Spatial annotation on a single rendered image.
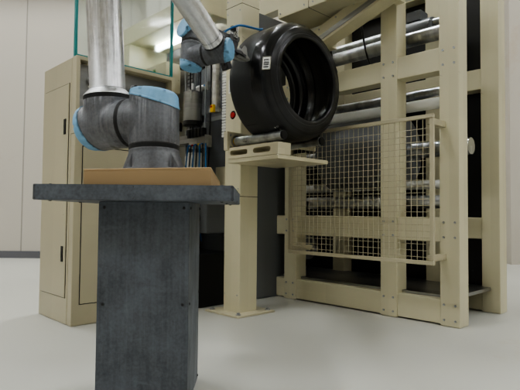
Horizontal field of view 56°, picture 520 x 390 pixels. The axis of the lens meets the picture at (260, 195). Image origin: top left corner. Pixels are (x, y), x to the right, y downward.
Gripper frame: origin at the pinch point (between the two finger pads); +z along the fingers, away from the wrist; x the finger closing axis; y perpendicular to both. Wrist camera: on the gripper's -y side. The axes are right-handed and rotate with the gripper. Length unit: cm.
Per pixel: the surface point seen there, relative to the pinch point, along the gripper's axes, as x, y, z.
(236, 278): 30, -101, 34
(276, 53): -11.8, 3.3, 7.0
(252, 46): 0.3, 8.0, 2.7
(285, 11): 20, 48, 42
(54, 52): 405, 122, 54
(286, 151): -9.5, -38.6, 21.9
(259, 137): 5.1, -31.5, 17.3
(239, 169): 28, -44, 27
